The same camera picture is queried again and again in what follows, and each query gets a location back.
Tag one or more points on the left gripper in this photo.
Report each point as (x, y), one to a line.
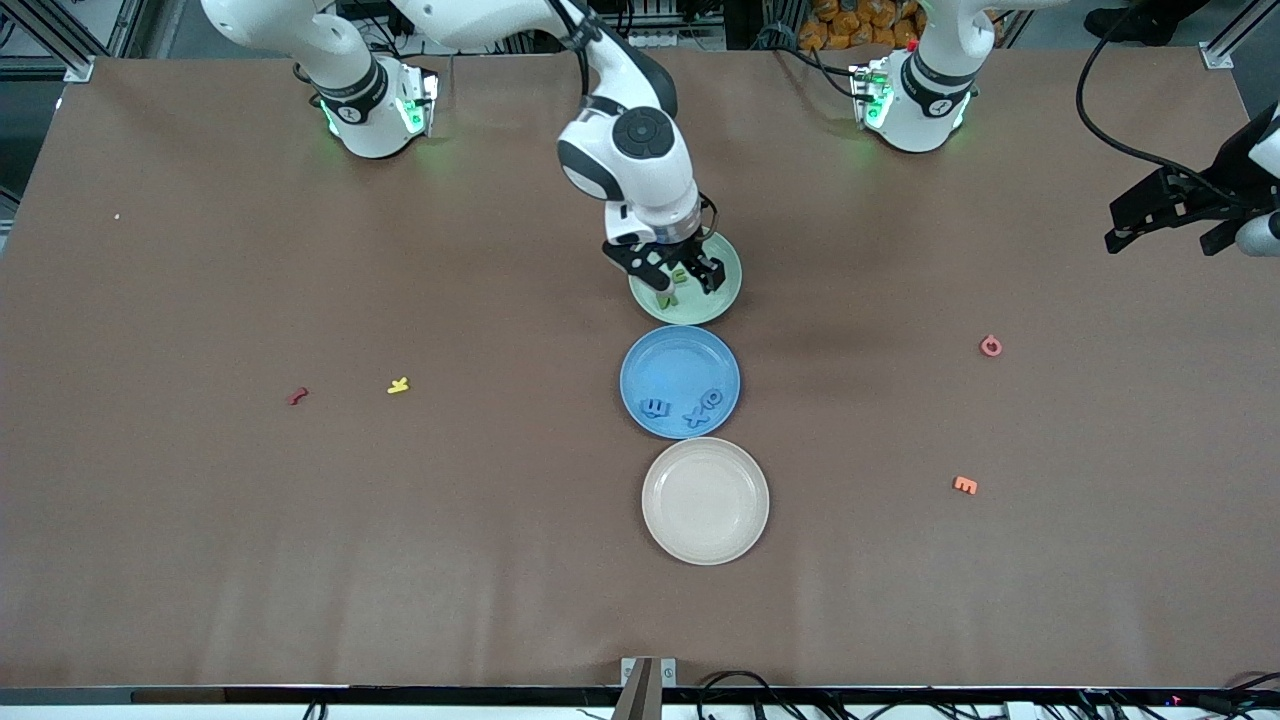
(1211, 191)

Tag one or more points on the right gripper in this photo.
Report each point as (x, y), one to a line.
(688, 254)

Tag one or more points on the green foam letter B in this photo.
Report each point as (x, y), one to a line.
(681, 273)

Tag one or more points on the green foam letter N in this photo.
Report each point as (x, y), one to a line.
(667, 298)

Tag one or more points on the blue foam letter E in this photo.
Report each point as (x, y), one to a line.
(654, 408)

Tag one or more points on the blue foam letter x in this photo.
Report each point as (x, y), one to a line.
(696, 416)

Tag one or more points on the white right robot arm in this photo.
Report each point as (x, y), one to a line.
(650, 190)

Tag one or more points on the light green plate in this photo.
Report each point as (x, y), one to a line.
(720, 302)

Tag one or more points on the blue plate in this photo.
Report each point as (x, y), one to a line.
(680, 365)

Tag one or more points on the white power strip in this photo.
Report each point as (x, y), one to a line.
(680, 40)

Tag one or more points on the pink foam letter Q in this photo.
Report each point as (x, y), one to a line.
(985, 346)

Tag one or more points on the beige plate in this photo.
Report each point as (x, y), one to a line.
(705, 500)

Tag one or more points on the orange mesh bags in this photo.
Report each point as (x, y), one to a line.
(830, 25)

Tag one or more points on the yellow foam letter K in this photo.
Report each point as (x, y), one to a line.
(398, 386)

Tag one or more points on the orange foam letter E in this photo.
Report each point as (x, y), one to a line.
(965, 486)

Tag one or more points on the aluminium frame post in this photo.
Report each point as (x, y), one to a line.
(78, 70)
(1225, 52)

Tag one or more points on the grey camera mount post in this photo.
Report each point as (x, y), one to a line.
(648, 690)

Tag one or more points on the black table edge rail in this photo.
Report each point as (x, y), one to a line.
(300, 695)

